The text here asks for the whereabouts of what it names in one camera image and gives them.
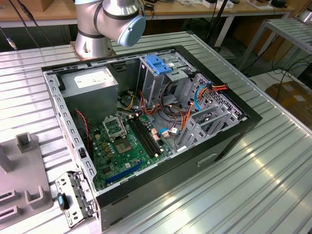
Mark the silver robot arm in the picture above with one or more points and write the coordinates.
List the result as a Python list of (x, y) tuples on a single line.
[(87, 22)]

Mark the metal disk bay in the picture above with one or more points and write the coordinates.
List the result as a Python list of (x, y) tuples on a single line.
[(195, 129)]

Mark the tan board connector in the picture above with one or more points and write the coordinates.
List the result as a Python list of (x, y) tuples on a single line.
[(155, 135)]

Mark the black RAM slot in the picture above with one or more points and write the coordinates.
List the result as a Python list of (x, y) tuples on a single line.
[(146, 137), (143, 137), (149, 137), (140, 137)]

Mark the metal optical drive cage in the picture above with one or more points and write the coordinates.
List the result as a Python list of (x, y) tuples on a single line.
[(151, 85)]

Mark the CPU socket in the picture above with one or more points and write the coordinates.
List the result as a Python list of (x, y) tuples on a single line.
[(123, 147)]

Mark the blue plastic drive latch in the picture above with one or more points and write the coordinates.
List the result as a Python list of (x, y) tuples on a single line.
[(156, 64)]

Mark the green motherboard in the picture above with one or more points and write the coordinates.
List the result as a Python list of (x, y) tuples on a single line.
[(122, 165)]

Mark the blue expansion slot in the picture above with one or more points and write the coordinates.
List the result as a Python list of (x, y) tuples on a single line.
[(124, 173)]

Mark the black PC case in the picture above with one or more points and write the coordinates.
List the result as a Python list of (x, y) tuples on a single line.
[(170, 180)]

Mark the grey power supply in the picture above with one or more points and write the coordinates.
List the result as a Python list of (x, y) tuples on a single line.
[(92, 102)]

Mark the black chipset chip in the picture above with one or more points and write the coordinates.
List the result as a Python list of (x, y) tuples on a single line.
[(106, 170)]

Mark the black case fan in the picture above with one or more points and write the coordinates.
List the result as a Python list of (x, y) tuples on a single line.
[(81, 136)]

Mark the flat cardboard box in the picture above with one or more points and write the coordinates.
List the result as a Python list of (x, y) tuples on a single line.
[(287, 97)]

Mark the grey parts rack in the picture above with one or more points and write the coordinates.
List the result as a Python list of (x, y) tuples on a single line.
[(23, 170)]

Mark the metal slat side table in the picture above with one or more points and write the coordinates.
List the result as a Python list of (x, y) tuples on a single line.
[(290, 30)]

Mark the metal rear bracket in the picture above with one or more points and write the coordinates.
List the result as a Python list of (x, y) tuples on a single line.
[(62, 181)]

